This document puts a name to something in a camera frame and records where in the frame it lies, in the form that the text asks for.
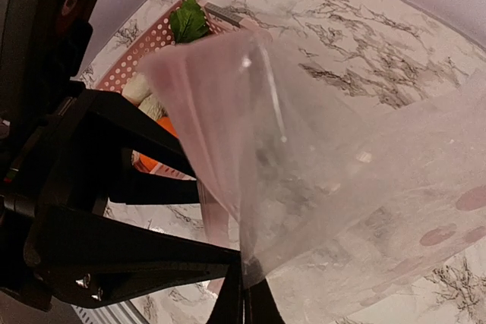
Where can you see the green lettuce leaf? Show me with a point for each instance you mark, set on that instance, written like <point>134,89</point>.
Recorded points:
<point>188,23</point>

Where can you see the orange tangerine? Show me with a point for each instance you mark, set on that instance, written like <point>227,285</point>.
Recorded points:
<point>158,143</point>

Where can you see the front aluminium rail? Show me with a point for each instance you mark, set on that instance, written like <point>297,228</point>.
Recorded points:
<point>120,313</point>

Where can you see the white radish upper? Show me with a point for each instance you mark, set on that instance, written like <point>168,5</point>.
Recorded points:
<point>137,89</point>

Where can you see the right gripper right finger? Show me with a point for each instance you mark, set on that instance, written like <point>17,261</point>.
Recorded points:
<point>236,304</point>

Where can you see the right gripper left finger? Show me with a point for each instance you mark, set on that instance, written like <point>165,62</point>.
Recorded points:
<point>83,257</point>

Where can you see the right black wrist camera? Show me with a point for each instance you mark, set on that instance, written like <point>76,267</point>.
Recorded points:
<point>42,45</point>

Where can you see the clear zip top bag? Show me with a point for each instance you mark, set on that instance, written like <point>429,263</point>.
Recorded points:
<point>338,210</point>

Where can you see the pink perforated plastic basket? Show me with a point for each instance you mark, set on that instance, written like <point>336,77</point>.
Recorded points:
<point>205,86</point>

